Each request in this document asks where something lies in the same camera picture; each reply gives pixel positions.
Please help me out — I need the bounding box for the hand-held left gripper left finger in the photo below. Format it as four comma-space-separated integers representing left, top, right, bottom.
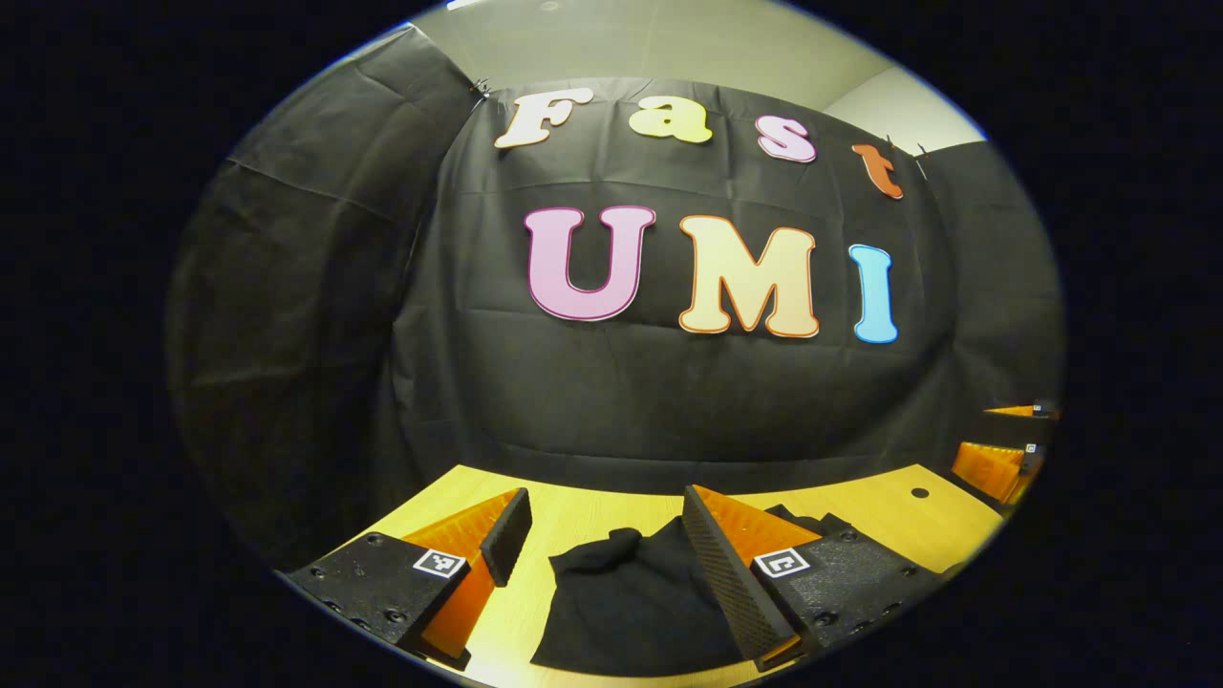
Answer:
283, 486, 534, 662

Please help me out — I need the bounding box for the black button shirt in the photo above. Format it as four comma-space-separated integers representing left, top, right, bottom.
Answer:
530, 505, 861, 677

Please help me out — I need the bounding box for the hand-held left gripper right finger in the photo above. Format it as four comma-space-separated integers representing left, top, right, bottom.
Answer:
680, 483, 948, 674

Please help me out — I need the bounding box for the black backdrop cloth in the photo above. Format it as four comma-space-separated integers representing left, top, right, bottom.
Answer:
167, 24, 1066, 574

